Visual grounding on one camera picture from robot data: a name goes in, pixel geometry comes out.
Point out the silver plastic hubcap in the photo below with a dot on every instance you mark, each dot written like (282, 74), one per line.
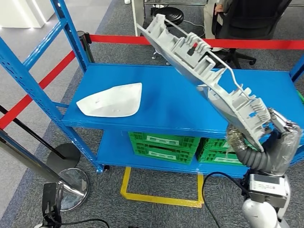
(180, 58)

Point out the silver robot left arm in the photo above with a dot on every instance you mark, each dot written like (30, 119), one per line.
(40, 225)

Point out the blue metal shelf rack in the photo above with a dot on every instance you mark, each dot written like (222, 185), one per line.
(166, 94)

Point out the green plastic crate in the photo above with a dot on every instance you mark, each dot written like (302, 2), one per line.
(209, 146)
(301, 97)
(139, 151)

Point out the white plastic cover panel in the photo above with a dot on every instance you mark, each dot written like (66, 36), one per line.
(112, 102)

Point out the red barrier belt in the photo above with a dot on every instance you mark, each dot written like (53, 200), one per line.
(118, 40)
(14, 111)

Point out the white desk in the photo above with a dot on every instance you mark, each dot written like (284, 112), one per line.
(137, 15)

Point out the black round stool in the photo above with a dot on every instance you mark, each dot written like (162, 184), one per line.
(174, 15)

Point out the seated person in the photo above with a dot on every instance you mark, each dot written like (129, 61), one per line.
(209, 19)

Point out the black stanchion with round base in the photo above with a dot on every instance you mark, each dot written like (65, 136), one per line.
(64, 157)

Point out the chrome stanchion with round base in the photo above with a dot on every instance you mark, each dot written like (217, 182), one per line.
(75, 188)

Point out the black office chair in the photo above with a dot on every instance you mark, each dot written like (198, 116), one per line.
(249, 19)

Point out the white platform block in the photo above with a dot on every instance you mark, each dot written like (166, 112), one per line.
(21, 12)

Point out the black stanchion post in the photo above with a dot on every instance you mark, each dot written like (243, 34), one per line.
(83, 36)

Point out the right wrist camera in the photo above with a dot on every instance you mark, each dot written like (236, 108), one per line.
(265, 185)

